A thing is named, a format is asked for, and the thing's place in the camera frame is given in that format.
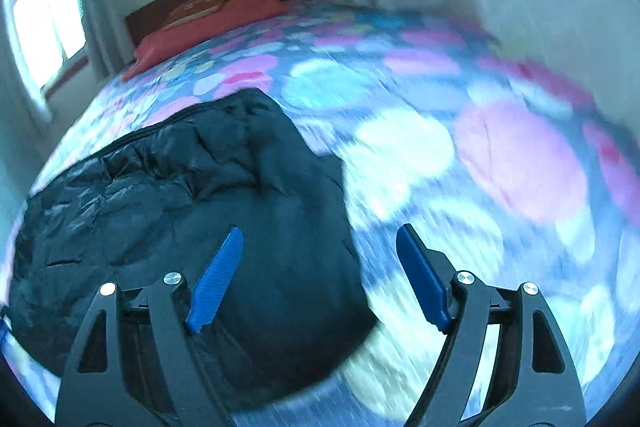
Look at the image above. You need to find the black quilted jacket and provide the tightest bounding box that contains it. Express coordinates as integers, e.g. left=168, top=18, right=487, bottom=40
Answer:
left=9, top=88, right=378, bottom=413

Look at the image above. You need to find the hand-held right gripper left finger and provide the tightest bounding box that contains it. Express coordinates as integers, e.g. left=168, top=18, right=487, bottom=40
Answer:
left=54, top=226, right=245, bottom=427

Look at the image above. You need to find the red pillow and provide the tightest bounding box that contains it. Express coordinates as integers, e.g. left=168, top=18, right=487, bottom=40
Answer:
left=122, top=0, right=291, bottom=82

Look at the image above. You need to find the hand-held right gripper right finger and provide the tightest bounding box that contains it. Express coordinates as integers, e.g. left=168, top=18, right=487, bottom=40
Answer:
left=396, top=223, right=588, bottom=427

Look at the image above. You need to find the circle-patterned bedspread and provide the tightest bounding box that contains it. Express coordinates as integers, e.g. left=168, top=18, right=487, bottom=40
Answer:
left=0, top=0, right=640, bottom=427

